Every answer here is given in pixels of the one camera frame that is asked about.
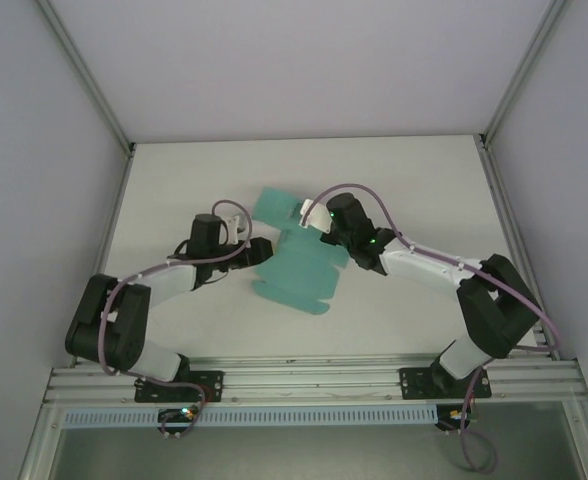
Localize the light blue slotted cable duct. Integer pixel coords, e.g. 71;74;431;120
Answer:
62;405;439;430

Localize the aluminium table side rail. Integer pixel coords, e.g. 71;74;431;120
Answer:
68;143;136;369
475;133;561;362

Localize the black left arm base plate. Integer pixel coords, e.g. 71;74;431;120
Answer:
133;368;225;404

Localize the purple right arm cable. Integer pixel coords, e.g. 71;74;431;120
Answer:
300;182;564;474

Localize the aluminium frame post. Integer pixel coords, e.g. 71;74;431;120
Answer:
477;0;575;149
36;0;136;154

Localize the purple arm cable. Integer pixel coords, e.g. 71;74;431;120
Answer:
98;199;253;442
300;182;564;474

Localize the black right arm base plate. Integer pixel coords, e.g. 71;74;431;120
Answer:
398;366;491;401

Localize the teal green cloth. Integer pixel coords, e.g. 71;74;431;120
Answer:
251;186;350;317

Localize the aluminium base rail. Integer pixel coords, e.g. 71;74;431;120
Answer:
45;355;588;405

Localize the grey metal panel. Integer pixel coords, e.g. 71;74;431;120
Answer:
48;402;586;480

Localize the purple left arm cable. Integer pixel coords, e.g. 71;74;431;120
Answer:
98;199;253;442

